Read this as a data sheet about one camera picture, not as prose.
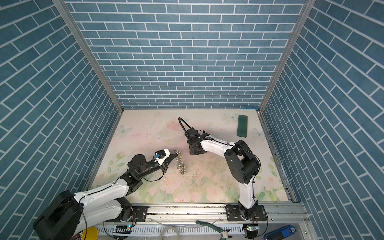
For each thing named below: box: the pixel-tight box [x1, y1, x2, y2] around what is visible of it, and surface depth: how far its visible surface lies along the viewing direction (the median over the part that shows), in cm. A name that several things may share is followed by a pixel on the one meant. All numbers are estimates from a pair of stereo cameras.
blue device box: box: [264, 224, 297, 240], surface depth 69 cm
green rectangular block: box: [237, 114, 248, 138], surface depth 111 cm
